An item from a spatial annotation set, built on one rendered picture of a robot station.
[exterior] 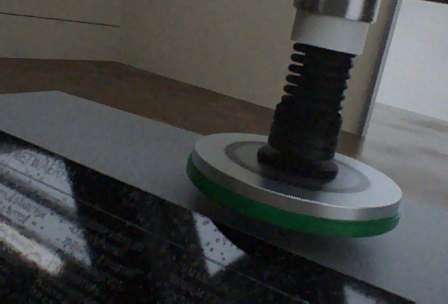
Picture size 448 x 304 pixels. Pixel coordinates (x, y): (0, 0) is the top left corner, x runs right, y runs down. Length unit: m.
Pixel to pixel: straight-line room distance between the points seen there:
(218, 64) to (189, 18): 0.74
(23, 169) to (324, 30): 0.36
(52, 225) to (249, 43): 5.80
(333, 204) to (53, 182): 0.31
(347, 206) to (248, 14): 5.92
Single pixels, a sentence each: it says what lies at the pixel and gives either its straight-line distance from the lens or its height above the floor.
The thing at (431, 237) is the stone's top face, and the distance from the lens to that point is 0.62.
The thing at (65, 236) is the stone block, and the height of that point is 0.76.
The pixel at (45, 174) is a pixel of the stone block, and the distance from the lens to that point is 0.61.
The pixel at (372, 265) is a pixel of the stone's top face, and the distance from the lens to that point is 0.50.
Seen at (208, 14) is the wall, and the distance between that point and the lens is 6.63.
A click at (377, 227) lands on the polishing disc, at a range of 0.47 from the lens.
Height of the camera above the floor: 1.01
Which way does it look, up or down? 13 degrees down
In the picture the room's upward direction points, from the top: 12 degrees clockwise
